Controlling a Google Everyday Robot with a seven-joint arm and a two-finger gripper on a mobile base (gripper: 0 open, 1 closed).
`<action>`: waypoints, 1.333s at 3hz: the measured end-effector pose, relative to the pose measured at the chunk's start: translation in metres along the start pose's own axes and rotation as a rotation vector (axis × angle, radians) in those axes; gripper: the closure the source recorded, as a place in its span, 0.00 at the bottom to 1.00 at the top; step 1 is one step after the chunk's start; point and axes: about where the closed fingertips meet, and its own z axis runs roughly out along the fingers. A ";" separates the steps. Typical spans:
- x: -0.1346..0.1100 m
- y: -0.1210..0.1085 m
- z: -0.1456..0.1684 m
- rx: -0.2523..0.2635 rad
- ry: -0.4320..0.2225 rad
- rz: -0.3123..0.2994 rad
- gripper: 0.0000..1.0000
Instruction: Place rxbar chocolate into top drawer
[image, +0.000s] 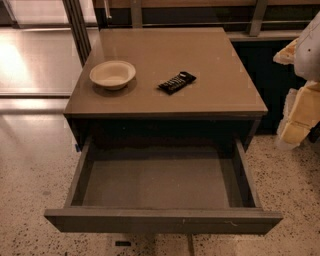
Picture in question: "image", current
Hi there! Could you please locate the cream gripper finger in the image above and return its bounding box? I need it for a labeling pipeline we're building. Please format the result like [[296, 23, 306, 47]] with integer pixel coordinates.
[[276, 81, 320, 150], [273, 39, 298, 65]]

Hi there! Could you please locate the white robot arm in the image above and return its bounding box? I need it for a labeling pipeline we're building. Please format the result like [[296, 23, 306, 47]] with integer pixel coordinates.
[[273, 13, 320, 150]]

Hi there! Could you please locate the grey drawer cabinet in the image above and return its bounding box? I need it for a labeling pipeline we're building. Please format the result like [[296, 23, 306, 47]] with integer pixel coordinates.
[[64, 28, 267, 147]]

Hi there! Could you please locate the open grey top drawer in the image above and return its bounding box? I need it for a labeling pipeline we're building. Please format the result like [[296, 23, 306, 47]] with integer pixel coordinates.
[[44, 138, 282, 235]]

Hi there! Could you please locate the white paper bowl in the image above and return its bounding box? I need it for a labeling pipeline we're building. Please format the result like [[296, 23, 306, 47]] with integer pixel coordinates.
[[89, 60, 136, 90]]

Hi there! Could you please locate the dark metal pillar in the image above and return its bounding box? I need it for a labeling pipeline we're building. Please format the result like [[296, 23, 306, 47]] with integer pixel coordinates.
[[62, 0, 91, 66]]

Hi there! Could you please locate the metal railing frame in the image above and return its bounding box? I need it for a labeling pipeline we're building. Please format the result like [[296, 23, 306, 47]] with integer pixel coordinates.
[[92, 0, 320, 37]]

